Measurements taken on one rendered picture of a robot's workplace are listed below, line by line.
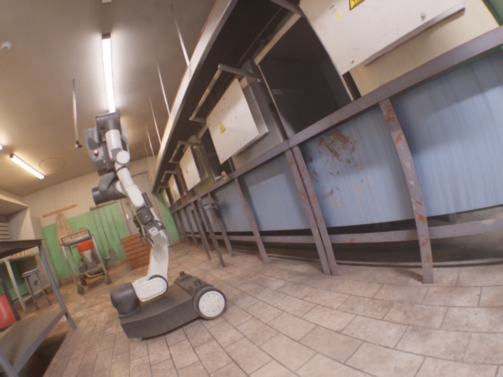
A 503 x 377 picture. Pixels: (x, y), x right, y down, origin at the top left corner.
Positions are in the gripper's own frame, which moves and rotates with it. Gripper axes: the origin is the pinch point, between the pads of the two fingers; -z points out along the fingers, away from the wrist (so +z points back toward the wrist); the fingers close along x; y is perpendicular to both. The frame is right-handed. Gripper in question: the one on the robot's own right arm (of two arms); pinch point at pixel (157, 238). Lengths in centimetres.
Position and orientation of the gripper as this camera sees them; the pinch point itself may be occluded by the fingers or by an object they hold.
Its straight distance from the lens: 129.0
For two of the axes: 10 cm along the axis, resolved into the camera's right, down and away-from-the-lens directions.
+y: -5.4, 2.1, 8.2
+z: -4.8, -8.7, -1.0
